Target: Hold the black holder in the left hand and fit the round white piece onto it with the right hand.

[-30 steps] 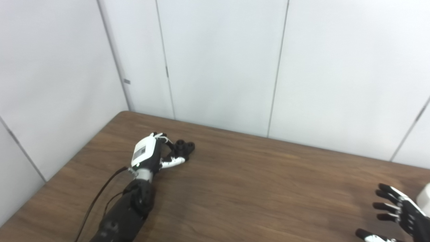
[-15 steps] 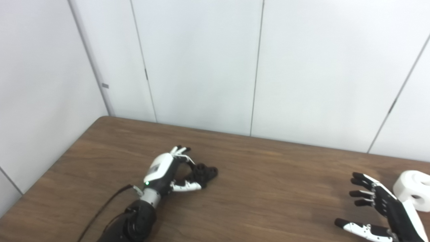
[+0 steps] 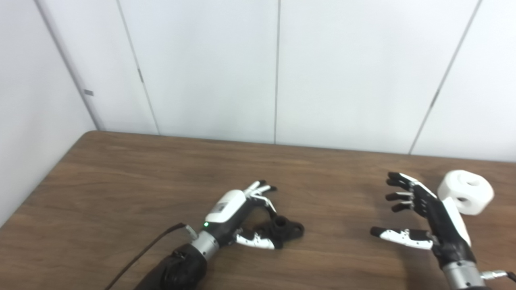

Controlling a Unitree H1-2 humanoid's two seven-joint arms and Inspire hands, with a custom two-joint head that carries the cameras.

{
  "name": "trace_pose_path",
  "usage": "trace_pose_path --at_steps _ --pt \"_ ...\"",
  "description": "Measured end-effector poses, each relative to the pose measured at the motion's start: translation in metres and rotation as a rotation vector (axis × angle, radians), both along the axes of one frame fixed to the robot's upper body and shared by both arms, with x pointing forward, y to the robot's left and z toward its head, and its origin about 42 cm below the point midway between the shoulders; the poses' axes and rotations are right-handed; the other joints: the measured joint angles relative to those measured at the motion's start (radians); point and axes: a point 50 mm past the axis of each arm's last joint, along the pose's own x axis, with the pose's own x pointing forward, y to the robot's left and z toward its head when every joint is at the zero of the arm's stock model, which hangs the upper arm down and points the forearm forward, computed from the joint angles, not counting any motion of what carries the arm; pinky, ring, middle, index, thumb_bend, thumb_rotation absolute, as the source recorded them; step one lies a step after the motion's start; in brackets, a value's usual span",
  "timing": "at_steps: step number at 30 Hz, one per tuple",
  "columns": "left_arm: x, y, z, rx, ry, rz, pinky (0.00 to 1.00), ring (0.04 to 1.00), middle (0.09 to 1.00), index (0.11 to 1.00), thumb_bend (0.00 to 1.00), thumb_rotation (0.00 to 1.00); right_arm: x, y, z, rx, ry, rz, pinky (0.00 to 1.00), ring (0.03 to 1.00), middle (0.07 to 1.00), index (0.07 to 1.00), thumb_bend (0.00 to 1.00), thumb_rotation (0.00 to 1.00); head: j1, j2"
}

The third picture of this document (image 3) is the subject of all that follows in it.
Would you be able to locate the round white piece with holes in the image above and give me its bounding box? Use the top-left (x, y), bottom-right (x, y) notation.
top-left (437, 170), bottom-right (495, 216)

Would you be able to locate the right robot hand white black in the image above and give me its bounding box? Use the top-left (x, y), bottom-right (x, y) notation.
top-left (370, 172), bottom-right (486, 288)

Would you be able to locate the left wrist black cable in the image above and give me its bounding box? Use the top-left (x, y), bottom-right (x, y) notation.
top-left (105, 223), bottom-right (199, 290)

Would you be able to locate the black flanged holder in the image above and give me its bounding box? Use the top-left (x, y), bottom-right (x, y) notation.
top-left (258, 216), bottom-right (305, 249)

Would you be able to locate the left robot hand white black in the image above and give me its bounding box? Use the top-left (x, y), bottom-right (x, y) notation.
top-left (191, 180), bottom-right (279, 261)

